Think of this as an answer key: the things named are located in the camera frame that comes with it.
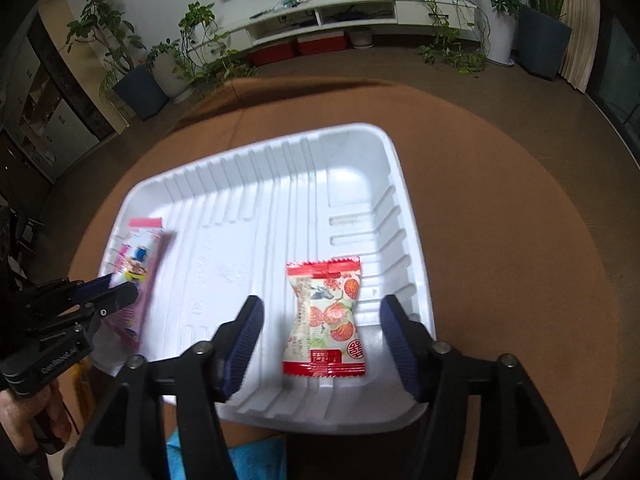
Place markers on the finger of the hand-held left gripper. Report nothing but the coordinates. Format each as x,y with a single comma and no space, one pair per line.
97,287
117,300

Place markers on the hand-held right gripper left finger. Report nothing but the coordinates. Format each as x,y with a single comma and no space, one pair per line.
244,347

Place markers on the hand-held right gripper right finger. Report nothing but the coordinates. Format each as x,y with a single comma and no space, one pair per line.
400,350

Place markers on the pink snack packet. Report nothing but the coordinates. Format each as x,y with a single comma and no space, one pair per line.
142,255

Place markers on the red strawberry snack packet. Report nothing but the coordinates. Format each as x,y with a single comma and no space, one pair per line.
330,315

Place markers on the white plastic tray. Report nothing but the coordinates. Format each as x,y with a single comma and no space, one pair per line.
260,210

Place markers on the person's left hand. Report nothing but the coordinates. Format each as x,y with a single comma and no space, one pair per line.
27,412

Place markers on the blue cloth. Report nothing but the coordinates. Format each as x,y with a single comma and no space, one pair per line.
260,460

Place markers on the leafy plant in grey planter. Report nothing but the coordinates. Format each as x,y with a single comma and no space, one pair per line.
140,92

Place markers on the small plant in white pot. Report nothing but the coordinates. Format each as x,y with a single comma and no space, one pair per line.
170,77

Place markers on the trailing vine plant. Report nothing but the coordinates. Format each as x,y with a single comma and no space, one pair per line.
210,55

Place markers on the red storage box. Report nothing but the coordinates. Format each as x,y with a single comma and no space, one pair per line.
322,42
272,54

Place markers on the white bowl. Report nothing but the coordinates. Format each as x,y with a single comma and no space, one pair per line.
361,37

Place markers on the bushy plant in white pot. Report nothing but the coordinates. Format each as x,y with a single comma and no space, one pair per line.
500,35

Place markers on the white television cabinet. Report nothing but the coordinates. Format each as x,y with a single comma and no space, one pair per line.
425,12

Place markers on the sword-leaf plant in grey planter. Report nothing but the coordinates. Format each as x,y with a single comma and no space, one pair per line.
542,42

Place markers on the glass door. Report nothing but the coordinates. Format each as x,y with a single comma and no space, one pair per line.
617,75

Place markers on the beige curtain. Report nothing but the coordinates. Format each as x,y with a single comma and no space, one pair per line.
580,40

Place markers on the wooden wall cabinet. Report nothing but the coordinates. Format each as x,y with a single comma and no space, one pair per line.
55,110

